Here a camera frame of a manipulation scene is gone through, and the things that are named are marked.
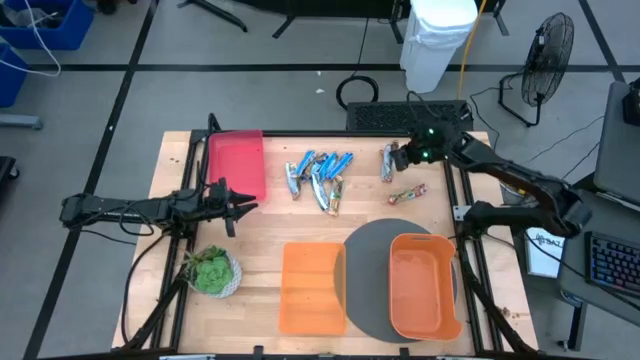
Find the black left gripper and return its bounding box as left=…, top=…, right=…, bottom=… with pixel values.
left=202, top=177, right=260, bottom=239

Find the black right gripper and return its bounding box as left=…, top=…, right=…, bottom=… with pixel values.
left=389, top=137, right=427, bottom=174

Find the silver brown granola bar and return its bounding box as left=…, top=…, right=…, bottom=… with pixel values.
left=380, top=142, right=400, bottom=184

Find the orange translucent plastic bin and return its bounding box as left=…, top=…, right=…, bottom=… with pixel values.
left=278, top=242, right=348, bottom=336

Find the red-wrapped granola bar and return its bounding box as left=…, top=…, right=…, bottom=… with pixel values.
left=387, top=183, right=429, bottom=206

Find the silver green granola bar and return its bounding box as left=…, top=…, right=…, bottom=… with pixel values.
left=284, top=160, right=302, bottom=201

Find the Chewy orange green granola bar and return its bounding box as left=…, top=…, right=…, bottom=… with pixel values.
left=327, top=174, right=345, bottom=217

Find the white blue granola bar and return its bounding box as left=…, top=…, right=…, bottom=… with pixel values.
left=310, top=172, right=331, bottom=211

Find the black computer case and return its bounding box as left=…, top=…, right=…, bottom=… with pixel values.
left=346, top=99, right=475, bottom=133

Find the pink translucent plastic bin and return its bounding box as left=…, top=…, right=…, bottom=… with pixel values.
left=208, top=129, right=267, bottom=202

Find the green artificial succulent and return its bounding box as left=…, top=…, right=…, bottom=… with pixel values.
left=182, top=244, right=235, bottom=295

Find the white patterned plant pot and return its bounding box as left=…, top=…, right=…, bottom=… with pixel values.
left=185, top=249, right=244, bottom=300

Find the white trash can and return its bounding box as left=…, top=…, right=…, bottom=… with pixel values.
left=398, top=0, right=480, bottom=95

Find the round grey woven mat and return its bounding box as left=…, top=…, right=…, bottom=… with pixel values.
left=333, top=218, right=459, bottom=344

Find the orange opaque plastic bin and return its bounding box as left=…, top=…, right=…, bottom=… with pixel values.
left=388, top=232, right=464, bottom=342

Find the white labelled box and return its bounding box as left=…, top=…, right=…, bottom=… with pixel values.
left=524, top=227, right=566, bottom=280

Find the black floor fan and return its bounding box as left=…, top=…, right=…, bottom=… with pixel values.
left=498, top=12, right=575, bottom=127

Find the black stand leg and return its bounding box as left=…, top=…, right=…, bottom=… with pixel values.
left=177, top=0, right=249, bottom=34

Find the grey desk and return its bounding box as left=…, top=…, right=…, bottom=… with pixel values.
left=557, top=187, right=640, bottom=329

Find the grey flat panel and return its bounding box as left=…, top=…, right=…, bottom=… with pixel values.
left=593, top=79, right=640, bottom=206

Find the grey floor bar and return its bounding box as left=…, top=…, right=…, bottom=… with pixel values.
left=0, top=113, right=44, bottom=131

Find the black chair caster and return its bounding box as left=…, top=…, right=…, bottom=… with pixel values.
left=0, top=155, right=21, bottom=182

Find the black desk device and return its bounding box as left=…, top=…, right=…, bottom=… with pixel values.
left=622, top=77, right=640, bottom=127

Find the black backlit keyboard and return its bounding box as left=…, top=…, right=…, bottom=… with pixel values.
left=584, top=231, right=640, bottom=301

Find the blue storage bin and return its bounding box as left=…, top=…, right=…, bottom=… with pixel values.
left=0, top=0, right=95, bottom=51
left=0, top=42, right=30, bottom=109

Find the coiled black floor cable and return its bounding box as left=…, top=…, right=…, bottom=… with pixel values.
left=335, top=74, right=380, bottom=111

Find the black aluminium table frame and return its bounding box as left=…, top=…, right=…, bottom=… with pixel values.
left=112, top=113, right=539, bottom=360

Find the looped black arm cable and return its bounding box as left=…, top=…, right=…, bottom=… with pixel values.
left=118, top=199, right=157, bottom=237

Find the yellow cable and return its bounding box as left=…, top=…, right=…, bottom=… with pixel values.
left=456, top=0, right=489, bottom=100

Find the long black arm cable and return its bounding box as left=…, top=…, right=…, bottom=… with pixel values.
left=121, top=233, right=167, bottom=347

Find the white cable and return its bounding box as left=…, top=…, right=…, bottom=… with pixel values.
left=0, top=0, right=62, bottom=79

